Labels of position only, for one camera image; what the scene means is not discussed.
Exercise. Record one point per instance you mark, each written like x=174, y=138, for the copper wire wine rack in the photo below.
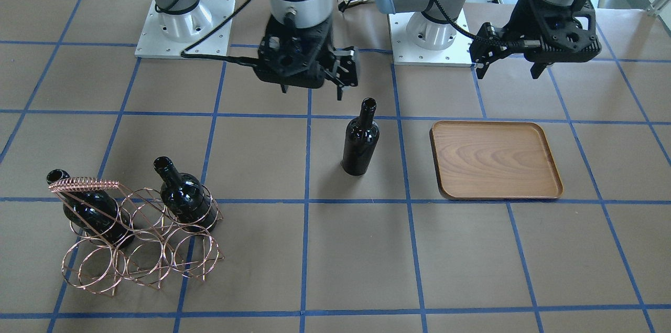
x=161, y=246

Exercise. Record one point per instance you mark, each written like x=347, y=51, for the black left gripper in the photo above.
x=518, y=22

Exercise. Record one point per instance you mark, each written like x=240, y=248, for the wooden tray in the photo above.
x=494, y=160

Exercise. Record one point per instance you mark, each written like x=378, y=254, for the dark wine bottle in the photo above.
x=96, y=211
x=185, y=198
x=361, y=137

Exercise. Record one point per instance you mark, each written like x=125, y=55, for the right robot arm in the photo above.
x=202, y=29

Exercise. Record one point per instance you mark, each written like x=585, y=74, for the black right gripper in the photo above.
x=344, y=66

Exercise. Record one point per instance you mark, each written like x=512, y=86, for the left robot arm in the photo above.
x=445, y=12

